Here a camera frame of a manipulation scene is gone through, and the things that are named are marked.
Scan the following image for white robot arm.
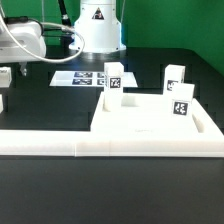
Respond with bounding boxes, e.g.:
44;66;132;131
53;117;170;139
0;0;126;76

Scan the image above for white sheet with markers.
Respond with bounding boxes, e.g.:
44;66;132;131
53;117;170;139
49;70;139;89

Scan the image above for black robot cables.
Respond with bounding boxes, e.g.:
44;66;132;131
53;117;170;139
39;0;76;38

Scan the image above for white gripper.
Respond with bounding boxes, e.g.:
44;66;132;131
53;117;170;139
0;21;46;76

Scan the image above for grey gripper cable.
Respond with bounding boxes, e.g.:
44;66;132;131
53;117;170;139
0;6;86;65

